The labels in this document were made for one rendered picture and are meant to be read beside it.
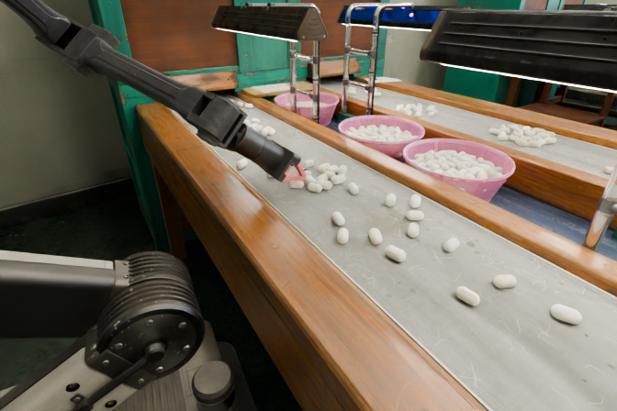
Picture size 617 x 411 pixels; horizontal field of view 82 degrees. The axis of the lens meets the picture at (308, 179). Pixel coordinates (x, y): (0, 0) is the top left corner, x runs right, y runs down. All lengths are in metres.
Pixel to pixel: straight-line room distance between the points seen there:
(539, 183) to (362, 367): 0.74
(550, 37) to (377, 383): 0.43
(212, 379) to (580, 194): 0.86
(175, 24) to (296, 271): 1.22
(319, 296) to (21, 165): 2.13
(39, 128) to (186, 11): 1.17
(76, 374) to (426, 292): 0.46
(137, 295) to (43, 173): 2.00
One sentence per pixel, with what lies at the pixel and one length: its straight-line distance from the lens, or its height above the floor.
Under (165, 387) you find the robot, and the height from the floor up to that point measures 0.48.
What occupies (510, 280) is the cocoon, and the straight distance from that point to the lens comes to 0.61.
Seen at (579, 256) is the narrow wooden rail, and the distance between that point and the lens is 0.71.
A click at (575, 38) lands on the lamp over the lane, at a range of 0.50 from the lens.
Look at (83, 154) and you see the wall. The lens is 2.45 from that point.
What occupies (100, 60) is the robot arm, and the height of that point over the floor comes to 1.02.
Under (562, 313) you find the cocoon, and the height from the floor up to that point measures 0.76.
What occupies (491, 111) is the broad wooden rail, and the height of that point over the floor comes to 0.76.
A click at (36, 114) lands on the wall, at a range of 2.37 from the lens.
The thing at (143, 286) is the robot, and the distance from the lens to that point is 0.52.
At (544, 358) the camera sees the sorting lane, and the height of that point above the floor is 0.74.
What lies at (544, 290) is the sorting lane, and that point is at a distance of 0.65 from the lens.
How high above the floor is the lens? 1.12
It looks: 27 degrees down
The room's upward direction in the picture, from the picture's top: straight up
